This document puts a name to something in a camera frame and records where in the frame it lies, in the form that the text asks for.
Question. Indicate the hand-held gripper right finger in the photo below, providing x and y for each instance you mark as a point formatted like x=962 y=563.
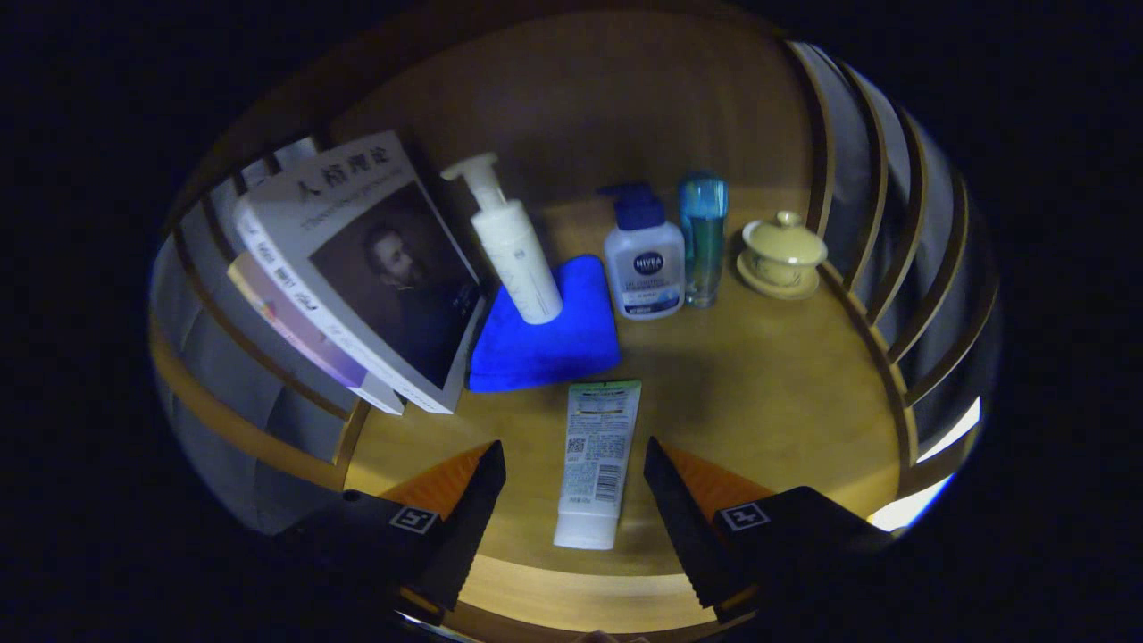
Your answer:
x=688 y=536

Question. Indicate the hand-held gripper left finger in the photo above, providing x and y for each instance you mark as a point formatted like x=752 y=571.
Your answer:
x=464 y=527

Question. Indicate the white green tube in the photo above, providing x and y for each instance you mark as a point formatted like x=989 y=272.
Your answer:
x=596 y=464

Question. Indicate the wooden countertop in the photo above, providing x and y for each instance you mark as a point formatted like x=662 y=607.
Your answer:
x=759 y=402

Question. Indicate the brown wooden cabinet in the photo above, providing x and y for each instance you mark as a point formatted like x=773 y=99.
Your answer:
x=625 y=107

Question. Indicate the blue folded cloth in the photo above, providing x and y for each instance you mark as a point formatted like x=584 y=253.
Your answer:
x=554 y=348

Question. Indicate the purple book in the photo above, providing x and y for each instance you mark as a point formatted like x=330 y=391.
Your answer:
x=304 y=335

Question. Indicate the yellow saucer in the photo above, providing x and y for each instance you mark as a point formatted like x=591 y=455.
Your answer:
x=777 y=292

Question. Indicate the white book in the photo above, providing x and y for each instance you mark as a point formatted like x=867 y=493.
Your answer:
x=393 y=268

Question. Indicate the white blue-capped pump bottle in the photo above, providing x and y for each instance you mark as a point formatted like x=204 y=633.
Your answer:
x=643 y=268

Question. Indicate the teal glass bottle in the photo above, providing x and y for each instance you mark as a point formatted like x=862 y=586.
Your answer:
x=703 y=241

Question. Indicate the yellow lidded teacup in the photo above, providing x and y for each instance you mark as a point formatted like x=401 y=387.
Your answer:
x=784 y=246

